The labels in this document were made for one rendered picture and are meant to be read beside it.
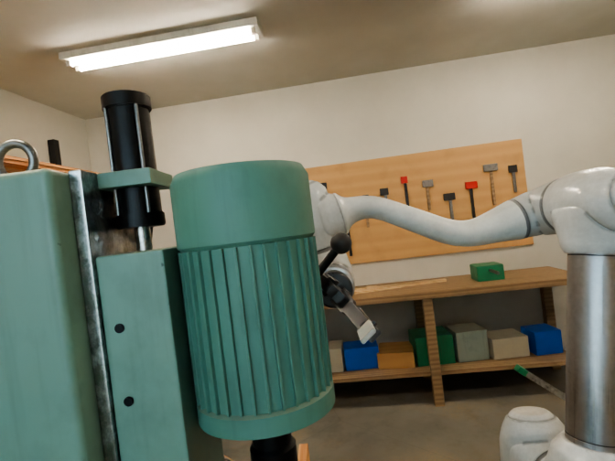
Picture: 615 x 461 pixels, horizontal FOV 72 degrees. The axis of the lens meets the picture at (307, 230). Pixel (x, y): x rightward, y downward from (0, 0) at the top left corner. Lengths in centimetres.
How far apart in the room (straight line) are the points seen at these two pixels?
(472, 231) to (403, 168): 277
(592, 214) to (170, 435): 81
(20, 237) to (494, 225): 92
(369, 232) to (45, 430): 338
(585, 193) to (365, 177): 293
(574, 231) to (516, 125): 314
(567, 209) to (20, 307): 93
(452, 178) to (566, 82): 122
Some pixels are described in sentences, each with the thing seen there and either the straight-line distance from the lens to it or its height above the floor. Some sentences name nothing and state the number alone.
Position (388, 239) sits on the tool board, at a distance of 377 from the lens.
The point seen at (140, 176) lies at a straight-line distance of 55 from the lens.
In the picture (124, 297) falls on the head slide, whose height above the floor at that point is 137.
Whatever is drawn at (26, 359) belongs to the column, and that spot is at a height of 132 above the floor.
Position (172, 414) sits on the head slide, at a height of 123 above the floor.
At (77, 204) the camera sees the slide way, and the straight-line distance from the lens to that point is 54.
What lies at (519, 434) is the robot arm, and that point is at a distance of 121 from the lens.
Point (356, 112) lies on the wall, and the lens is 390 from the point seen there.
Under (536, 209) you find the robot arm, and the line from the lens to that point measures 110.
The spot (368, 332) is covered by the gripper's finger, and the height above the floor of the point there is 124.
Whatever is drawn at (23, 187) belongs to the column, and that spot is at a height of 150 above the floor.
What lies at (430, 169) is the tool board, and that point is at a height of 179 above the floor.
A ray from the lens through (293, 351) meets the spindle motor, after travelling 50.
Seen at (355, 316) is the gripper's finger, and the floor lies 125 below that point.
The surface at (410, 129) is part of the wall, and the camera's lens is 389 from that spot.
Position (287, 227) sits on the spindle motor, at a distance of 48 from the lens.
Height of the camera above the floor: 142
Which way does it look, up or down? level
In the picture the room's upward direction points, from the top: 7 degrees counter-clockwise
